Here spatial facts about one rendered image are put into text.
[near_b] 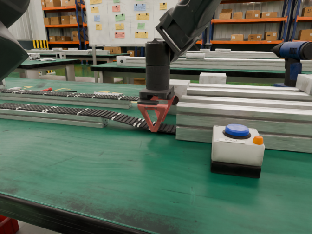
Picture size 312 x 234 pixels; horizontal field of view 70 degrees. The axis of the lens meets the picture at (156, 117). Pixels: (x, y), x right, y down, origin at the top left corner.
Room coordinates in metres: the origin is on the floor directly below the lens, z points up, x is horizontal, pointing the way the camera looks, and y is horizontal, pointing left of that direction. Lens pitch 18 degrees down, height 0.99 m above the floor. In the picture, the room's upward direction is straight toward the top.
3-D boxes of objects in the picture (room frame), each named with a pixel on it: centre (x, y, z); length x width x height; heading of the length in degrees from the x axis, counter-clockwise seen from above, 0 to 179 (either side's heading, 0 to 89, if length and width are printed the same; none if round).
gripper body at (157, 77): (0.53, 0.00, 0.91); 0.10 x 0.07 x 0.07; 166
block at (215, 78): (0.89, -0.23, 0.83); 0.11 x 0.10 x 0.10; 165
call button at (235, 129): (0.36, -0.14, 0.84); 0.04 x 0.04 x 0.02
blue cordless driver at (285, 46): (0.84, -0.48, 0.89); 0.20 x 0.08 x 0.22; 9
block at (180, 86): (0.70, -0.06, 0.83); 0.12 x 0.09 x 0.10; 166
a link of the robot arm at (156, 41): (0.54, -0.01, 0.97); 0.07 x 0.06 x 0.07; 159
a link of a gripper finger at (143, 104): (0.51, 0.00, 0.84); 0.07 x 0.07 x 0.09; 76
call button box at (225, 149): (0.37, -0.14, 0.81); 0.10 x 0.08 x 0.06; 166
